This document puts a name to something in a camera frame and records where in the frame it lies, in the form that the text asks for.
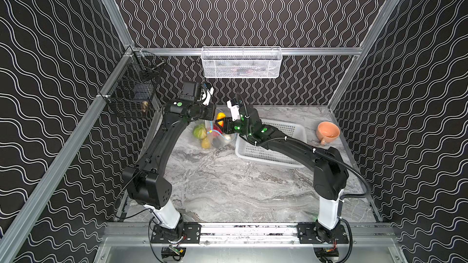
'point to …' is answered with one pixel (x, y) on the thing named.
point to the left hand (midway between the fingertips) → (218, 110)
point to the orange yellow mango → (219, 115)
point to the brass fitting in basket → (144, 104)
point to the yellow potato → (205, 143)
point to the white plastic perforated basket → (248, 151)
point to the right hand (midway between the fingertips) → (219, 122)
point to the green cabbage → (200, 131)
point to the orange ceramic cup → (326, 131)
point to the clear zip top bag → (208, 133)
